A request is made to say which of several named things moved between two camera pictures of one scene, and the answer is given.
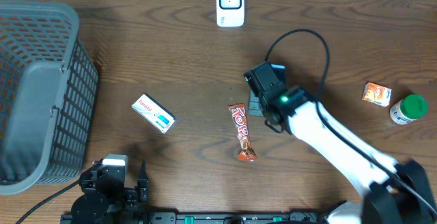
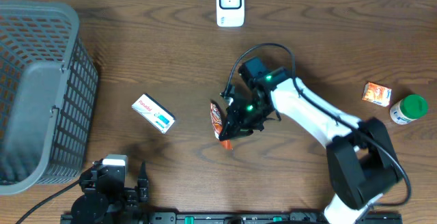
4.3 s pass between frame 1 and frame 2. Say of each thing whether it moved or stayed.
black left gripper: stayed
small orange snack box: stayed
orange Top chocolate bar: moved
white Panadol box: stayed
